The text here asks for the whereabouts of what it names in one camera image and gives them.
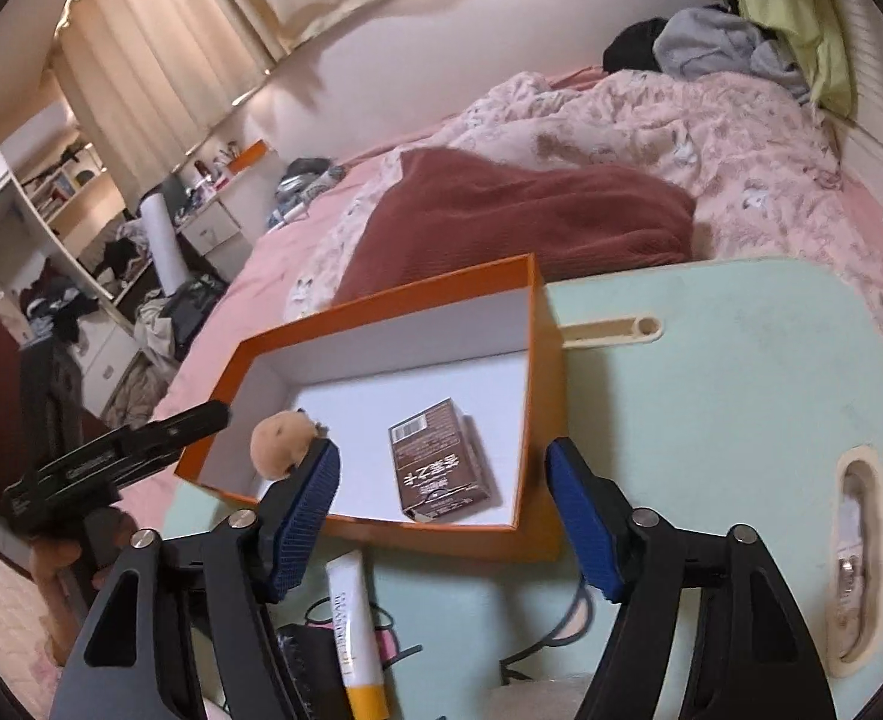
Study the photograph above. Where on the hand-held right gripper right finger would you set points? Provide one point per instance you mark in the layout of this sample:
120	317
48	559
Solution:
584	517

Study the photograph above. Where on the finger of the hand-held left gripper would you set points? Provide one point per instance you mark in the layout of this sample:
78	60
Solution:
178	427

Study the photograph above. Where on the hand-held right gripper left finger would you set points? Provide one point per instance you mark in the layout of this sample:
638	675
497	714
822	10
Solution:
302	517

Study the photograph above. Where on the brown plush toy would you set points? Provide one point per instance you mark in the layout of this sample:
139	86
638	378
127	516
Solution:
280	442

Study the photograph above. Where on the brown carton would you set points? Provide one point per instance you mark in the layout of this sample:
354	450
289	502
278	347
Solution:
441	465

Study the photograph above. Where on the orange cardboard box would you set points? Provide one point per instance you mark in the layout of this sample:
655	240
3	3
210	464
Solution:
411	360

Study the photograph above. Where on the person's left hand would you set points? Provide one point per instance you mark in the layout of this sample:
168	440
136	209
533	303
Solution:
111	547

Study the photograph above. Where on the black bag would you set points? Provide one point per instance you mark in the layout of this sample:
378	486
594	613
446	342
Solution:
193	311

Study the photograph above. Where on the white orange tube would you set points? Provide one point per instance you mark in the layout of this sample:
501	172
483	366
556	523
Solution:
355	630

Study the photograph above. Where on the pile of clothes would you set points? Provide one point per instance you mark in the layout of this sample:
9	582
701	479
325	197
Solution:
55	307

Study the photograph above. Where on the pink bed sheet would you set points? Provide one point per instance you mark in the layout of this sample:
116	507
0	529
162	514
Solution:
261	270

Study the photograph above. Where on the mint green lap table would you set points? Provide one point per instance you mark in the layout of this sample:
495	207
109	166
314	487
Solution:
711	390

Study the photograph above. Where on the white paper roll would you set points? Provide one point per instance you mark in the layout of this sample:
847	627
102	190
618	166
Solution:
165	240

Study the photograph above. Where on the white drawer unit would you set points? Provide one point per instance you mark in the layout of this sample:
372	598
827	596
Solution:
212	229

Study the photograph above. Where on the orange box on desk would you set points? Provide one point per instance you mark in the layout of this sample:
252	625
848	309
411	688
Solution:
248	156

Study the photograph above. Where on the maroon pillow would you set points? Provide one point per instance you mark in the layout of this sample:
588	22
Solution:
531	210

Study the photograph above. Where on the beige curtain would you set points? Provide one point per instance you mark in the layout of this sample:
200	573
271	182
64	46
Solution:
156	45

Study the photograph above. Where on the pink floral quilt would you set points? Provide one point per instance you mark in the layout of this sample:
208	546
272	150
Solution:
674	127

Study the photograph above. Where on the black garment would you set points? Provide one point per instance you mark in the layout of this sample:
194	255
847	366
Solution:
632	45

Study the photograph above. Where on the grey clothes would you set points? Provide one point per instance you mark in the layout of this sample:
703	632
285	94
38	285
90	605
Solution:
726	45

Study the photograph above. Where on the yellow green pillow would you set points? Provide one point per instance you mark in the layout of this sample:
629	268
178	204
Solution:
794	15

